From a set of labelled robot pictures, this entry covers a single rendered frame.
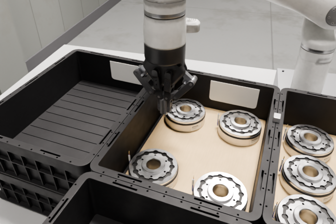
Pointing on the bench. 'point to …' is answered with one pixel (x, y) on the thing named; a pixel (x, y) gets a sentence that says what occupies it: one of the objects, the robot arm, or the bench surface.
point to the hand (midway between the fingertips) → (164, 104)
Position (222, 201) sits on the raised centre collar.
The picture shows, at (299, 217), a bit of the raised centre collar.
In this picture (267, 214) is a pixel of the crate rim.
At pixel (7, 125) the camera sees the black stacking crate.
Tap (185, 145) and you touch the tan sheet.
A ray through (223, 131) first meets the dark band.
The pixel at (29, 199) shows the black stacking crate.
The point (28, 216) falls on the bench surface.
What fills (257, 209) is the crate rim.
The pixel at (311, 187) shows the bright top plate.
